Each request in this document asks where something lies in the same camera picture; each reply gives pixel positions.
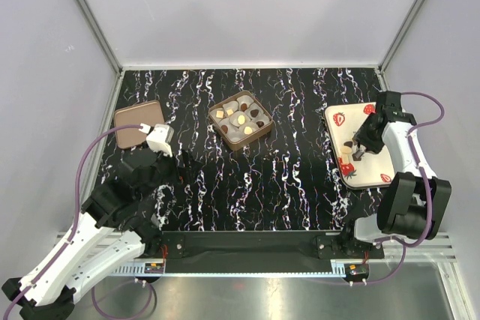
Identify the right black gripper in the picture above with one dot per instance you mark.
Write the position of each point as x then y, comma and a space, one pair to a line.
361, 136

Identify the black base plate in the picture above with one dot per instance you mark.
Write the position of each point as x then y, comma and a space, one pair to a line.
256, 254

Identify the brown tin lid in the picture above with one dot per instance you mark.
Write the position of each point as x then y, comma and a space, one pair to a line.
148, 113

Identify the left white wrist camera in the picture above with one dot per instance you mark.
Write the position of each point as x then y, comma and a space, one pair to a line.
158, 138

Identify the white cable duct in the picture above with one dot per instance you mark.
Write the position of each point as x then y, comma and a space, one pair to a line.
139, 269

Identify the white paper cup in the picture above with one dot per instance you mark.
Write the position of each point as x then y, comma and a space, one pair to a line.
236, 136

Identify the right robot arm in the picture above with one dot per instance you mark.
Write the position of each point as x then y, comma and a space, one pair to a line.
415, 200

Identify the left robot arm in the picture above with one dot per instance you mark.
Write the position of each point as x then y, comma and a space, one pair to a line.
108, 231

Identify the brown tin box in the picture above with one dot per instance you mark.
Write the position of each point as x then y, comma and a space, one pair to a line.
255, 122

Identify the strawberry pattern tray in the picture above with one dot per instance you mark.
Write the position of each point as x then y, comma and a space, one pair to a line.
372, 170

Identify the silver metal tongs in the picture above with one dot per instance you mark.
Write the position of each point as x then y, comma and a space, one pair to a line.
359, 153

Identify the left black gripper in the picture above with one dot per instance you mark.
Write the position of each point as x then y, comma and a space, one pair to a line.
188, 171

